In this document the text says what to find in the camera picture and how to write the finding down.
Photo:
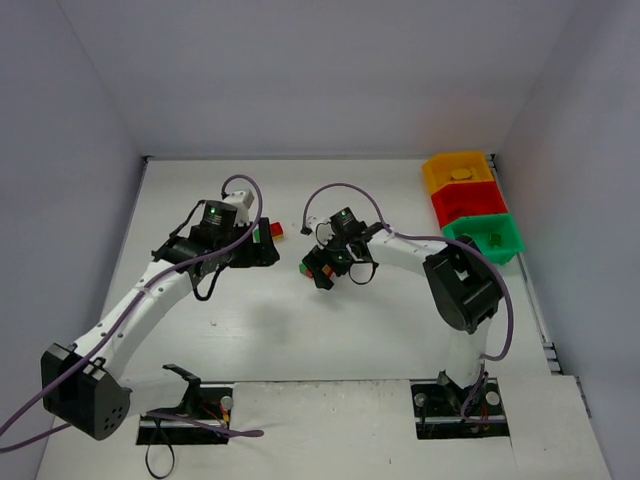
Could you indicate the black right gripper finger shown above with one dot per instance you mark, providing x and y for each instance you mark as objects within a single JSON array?
[
  {"x": 313, "y": 260},
  {"x": 323, "y": 280}
]

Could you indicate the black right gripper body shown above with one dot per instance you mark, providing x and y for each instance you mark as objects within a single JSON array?
[{"x": 323, "y": 266}]

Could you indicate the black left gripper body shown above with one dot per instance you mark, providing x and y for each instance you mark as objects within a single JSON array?
[{"x": 263, "y": 245}]

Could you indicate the green red yellow lego stack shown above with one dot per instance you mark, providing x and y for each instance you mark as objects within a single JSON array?
[{"x": 276, "y": 232}]

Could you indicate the green yellow oval lego stack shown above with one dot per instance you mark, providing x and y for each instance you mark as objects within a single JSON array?
[{"x": 462, "y": 174}]

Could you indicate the green lego brick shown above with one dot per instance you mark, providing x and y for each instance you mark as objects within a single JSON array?
[{"x": 496, "y": 240}]

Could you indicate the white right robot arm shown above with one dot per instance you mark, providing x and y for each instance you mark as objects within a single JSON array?
[{"x": 465, "y": 290}]

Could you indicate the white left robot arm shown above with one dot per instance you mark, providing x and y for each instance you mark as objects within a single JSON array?
[{"x": 85, "y": 384}]

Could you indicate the red plastic bin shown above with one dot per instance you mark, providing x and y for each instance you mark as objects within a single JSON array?
[{"x": 455, "y": 201}]

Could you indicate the yellow plastic bin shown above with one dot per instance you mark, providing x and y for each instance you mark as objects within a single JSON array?
[{"x": 455, "y": 168}]

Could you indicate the green plastic bin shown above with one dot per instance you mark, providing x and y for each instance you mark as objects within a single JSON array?
[{"x": 478, "y": 229}]

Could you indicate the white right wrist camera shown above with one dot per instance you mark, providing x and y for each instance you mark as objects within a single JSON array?
[{"x": 321, "y": 229}]

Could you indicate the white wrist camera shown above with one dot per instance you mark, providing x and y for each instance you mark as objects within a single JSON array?
[
  {"x": 321, "y": 229},
  {"x": 242, "y": 200}
]

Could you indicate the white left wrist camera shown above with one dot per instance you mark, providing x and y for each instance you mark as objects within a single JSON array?
[{"x": 242, "y": 200}]

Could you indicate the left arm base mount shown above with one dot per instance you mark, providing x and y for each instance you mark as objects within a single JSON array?
[{"x": 154, "y": 432}]

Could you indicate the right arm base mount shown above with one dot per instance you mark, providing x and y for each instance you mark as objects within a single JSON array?
[{"x": 436, "y": 419}]

